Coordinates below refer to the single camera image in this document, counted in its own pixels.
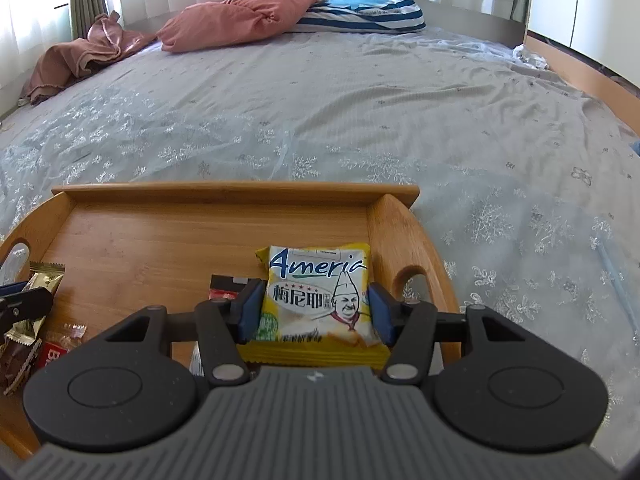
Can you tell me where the grey headboard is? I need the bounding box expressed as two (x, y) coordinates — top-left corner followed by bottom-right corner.
(424, 0), (527, 37)

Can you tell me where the white wardrobe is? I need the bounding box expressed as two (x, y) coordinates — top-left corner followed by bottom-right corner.
(526, 0), (640, 92)

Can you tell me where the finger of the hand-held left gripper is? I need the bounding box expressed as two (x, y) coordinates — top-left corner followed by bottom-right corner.
(0, 283), (55, 334)

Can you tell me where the brown gold snack packet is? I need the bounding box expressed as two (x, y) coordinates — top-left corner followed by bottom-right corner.
(0, 262), (67, 397)

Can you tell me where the white snack packet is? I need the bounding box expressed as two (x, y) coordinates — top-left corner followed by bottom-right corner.
(189, 342), (209, 377)

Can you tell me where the yellow snack packet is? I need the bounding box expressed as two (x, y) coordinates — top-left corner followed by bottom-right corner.
(237, 242), (392, 367)

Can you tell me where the white crumpled cloth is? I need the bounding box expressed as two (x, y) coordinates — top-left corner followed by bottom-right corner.
(512, 42), (552, 72)

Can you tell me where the beige snack bar packet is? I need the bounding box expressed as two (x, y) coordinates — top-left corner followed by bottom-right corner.
(46, 323), (89, 352)

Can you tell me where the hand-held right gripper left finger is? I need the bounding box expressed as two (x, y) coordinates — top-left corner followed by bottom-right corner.
(102, 280), (266, 386)

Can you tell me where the long red snack bar packet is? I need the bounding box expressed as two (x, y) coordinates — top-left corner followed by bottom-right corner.
(209, 274), (252, 304)

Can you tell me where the blue white striped pillow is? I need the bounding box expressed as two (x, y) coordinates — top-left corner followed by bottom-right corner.
(292, 0), (427, 35)

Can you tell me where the wooden bed frame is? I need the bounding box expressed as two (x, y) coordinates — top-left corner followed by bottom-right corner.
(522, 30), (640, 137)

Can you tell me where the wooden tray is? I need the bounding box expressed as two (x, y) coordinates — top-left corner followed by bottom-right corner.
(0, 182), (461, 461)

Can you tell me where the grey bed sheet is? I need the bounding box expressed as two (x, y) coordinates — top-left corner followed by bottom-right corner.
(0, 25), (640, 466)

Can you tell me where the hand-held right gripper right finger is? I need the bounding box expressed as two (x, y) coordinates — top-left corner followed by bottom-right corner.
(367, 282), (538, 386)

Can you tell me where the brown cloth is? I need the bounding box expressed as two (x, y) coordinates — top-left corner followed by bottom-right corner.
(19, 10), (157, 107)

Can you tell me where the pink pillow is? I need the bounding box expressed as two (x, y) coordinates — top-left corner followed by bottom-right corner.
(156, 0), (322, 54)

